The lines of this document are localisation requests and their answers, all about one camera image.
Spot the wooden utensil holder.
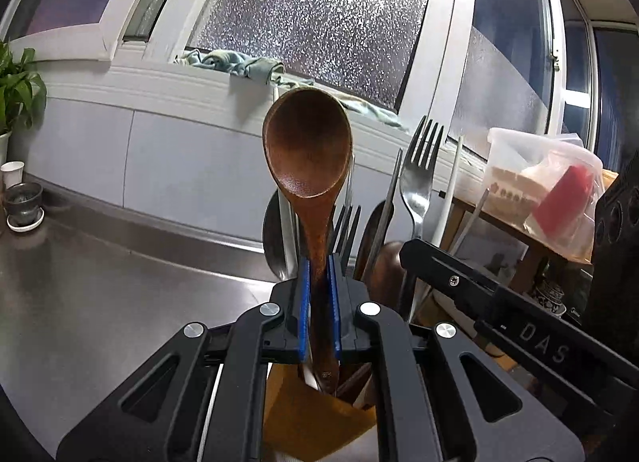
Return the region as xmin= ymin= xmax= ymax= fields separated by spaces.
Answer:
xmin=262 ymin=363 xmax=379 ymax=461

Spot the green potted plant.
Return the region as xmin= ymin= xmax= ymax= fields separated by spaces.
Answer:
xmin=0 ymin=39 xmax=49 ymax=179

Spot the green cloth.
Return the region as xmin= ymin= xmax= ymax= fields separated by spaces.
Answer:
xmin=174 ymin=48 xmax=404 ymax=129

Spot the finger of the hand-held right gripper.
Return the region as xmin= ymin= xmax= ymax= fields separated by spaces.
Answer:
xmin=398 ymin=237 xmax=639 ymax=439

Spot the dark ceramic pot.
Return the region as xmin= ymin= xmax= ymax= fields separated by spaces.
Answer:
xmin=4 ymin=181 xmax=46 ymax=233

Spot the red packet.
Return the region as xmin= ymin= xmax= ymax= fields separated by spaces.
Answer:
xmin=530 ymin=165 xmax=596 ymax=244

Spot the frosted glass window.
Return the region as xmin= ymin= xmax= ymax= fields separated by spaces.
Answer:
xmin=100 ymin=0 xmax=639 ymax=178

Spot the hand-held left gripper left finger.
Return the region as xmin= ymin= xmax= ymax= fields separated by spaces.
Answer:
xmin=56 ymin=260 xmax=312 ymax=462

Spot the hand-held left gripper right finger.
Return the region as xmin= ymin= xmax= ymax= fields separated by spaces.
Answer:
xmin=327 ymin=254 xmax=585 ymax=462

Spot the large brown wooden spoon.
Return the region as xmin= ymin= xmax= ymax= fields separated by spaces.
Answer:
xmin=262 ymin=85 xmax=353 ymax=397

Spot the patterned ceramic cup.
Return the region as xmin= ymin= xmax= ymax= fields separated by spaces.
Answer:
xmin=533 ymin=276 xmax=569 ymax=318

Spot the metal fork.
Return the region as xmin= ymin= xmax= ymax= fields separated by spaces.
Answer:
xmin=398 ymin=115 xmax=447 ymax=249

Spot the metal spoon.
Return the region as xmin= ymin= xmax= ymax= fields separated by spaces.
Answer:
xmin=262 ymin=191 xmax=291 ymax=282

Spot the white cup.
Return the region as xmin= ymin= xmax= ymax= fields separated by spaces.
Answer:
xmin=0 ymin=161 xmax=26 ymax=190

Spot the wooden side table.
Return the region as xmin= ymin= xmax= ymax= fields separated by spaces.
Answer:
xmin=414 ymin=167 xmax=621 ymax=325

